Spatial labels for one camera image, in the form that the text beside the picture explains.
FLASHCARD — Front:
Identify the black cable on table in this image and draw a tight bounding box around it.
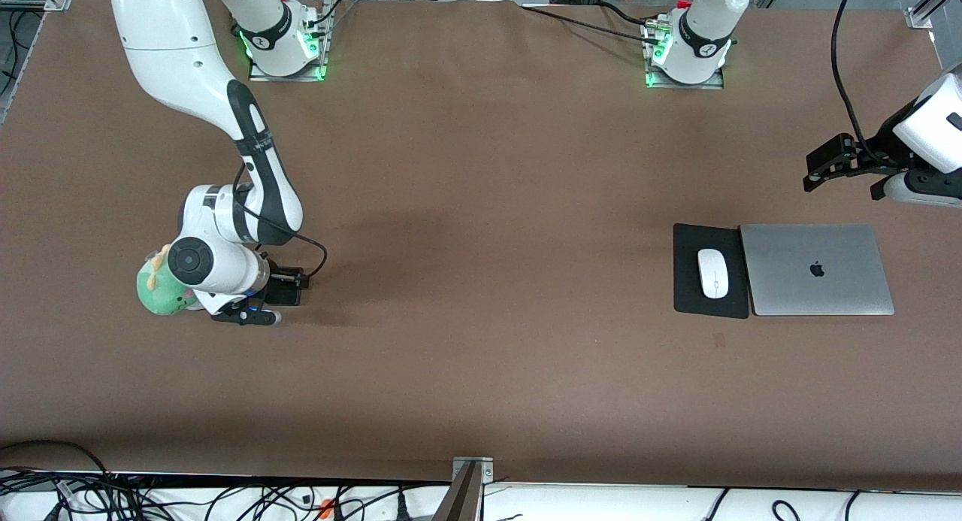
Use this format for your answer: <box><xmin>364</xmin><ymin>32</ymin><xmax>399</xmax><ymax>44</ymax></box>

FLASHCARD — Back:
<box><xmin>519</xmin><ymin>1</ymin><xmax>666</xmax><ymax>47</ymax></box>

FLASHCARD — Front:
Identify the green dinosaur plush toy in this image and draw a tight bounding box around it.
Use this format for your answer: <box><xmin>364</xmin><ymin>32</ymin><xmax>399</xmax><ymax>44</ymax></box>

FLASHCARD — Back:
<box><xmin>136</xmin><ymin>244</ymin><xmax>202</xmax><ymax>317</ymax></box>

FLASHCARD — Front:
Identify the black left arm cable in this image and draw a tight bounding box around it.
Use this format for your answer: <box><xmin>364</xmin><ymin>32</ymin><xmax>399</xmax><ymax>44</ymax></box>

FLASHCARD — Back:
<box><xmin>830</xmin><ymin>0</ymin><xmax>889</xmax><ymax>162</ymax></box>

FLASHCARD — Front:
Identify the silver laptop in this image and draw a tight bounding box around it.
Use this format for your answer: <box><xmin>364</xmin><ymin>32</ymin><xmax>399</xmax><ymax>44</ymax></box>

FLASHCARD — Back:
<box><xmin>740</xmin><ymin>223</ymin><xmax>896</xmax><ymax>317</ymax></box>

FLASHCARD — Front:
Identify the white computer mouse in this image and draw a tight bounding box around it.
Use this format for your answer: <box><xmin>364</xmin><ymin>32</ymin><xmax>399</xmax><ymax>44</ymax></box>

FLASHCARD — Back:
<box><xmin>697</xmin><ymin>249</ymin><xmax>731</xmax><ymax>299</ymax></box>

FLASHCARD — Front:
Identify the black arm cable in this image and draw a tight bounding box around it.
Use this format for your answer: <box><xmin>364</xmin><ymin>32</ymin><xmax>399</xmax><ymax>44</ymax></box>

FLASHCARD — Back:
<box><xmin>233</xmin><ymin>160</ymin><xmax>329</xmax><ymax>283</ymax></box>
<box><xmin>830</xmin><ymin>0</ymin><xmax>889</xmax><ymax>162</ymax></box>

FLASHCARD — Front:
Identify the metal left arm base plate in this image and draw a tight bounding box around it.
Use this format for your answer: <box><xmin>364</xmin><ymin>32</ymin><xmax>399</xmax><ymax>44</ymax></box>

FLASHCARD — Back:
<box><xmin>645</xmin><ymin>66</ymin><xmax>727</xmax><ymax>90</ymax></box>

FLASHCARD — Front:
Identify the aluminium corner profile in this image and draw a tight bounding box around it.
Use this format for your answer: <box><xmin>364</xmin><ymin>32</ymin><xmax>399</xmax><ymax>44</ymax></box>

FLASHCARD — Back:
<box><xmin>904</xmin><ymin>0</ymin><xmax>962</xmax><ymax>30</ymax></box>

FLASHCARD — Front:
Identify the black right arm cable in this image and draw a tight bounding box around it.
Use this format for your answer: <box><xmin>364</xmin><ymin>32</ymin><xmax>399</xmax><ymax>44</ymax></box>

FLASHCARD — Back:
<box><xmin>233</xmin><ymin>160</ymin><xmax>329</xmax><ymax>283</ymax></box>

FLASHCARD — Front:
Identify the black looped floor cable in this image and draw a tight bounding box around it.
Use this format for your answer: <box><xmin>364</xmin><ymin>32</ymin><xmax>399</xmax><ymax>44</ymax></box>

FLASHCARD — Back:
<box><xmin>0</xmin><ymin>440</ymin><xmax>113</xmax><ymax>480</ymax></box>

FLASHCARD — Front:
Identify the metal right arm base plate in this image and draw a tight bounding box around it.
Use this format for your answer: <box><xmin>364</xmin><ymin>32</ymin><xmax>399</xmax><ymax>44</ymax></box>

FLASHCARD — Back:
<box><xmin>248</xmin><ymin>51</ymin><xmax>328</xmax><ymax>83</ymax></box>

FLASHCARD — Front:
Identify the metal table edge bracket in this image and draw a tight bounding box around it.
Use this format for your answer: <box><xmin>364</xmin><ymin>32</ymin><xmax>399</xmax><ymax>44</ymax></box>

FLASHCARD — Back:
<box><xmin>432</xmin><ymin>456</ymin><xmax>495</xmax><ymax>521</ymax></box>

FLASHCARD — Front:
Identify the black mouse pad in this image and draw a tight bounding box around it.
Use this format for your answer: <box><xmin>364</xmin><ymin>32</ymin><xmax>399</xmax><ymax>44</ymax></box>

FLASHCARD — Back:
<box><xmin>673</xmin><ymin>223</ymin><xmax>751</xmax><ymax>320</ymax></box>

